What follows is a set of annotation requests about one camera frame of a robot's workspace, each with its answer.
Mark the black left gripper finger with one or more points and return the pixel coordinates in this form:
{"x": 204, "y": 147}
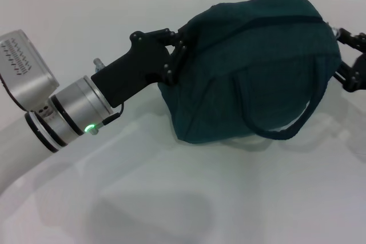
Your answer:
{"x": 164, "y": 35}
{"x": 177, "y": 61}

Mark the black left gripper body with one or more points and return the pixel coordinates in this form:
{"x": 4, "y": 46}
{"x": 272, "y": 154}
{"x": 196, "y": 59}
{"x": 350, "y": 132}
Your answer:
{"x": 131, "y": 69}

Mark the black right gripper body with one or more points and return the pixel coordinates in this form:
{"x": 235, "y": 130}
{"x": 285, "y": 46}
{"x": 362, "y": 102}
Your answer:
{"x": 358, "y": 74}

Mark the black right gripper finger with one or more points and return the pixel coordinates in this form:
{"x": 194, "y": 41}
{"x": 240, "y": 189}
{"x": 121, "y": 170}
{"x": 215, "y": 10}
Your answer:
{"x": 350, "y": 38}
{"x": 346, "y": 71}

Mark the dark teal fabric bag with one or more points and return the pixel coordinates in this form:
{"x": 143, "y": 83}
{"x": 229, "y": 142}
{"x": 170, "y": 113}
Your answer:
{"x": 251, "y": 75}

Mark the silver port plug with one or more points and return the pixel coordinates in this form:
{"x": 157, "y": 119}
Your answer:
{"x": 98, "y": 64}

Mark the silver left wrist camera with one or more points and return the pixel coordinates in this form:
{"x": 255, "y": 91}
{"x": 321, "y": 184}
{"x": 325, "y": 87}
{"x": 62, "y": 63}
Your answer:
{"x": 23, "y": 69}

